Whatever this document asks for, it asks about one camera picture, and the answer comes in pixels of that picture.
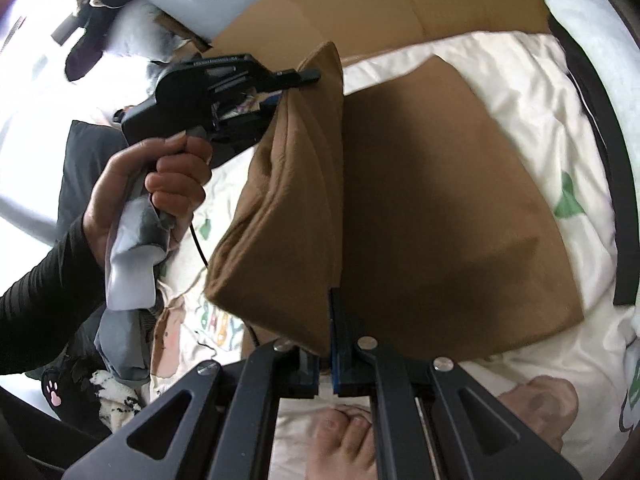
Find white spotted plush fabric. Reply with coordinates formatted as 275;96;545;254
90;370;142;432

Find cream bear print bedsheet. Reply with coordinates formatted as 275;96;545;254
149;32;639;479

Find brown graphic t-shirt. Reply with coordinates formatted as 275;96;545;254
204;44;584;361

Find person bare foot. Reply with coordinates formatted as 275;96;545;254
305;405;378;480

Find white folded towel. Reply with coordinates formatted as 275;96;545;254
539;0;640;131

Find black folded garment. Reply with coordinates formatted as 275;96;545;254
548;16;639;307

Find white pillow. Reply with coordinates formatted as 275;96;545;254
105;0;186;63

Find person left forearm black sleeve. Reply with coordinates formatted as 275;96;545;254
0;219;105;375

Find person left hand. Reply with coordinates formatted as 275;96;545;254
82;132;213;266

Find dark green pillow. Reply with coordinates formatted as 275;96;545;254
56;120;127;238

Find black garment on pillow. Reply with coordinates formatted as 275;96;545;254
64;0;132;82

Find black trousers of person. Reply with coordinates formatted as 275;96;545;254
1;389;112;479

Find brown cardboard sheet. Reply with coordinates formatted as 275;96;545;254
154;0;554;74

